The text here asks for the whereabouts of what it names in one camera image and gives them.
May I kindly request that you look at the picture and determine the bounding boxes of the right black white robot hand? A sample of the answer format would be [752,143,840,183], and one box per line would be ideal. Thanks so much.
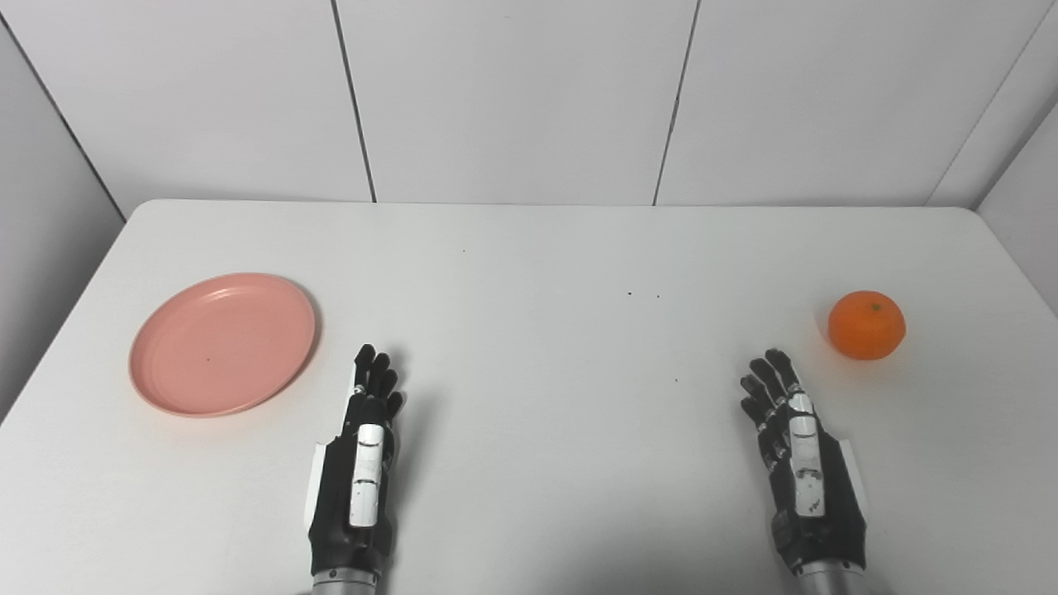
[738,347,869,577]

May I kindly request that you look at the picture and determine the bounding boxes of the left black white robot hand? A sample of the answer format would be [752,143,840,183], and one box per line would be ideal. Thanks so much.
[304,343,406,579]

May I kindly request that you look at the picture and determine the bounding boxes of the pink round plate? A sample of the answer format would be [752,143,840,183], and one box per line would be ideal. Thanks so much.
[128,273,317,418]

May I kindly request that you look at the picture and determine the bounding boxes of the orange fruit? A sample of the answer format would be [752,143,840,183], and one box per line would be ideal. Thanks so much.
[828,290,907,361]

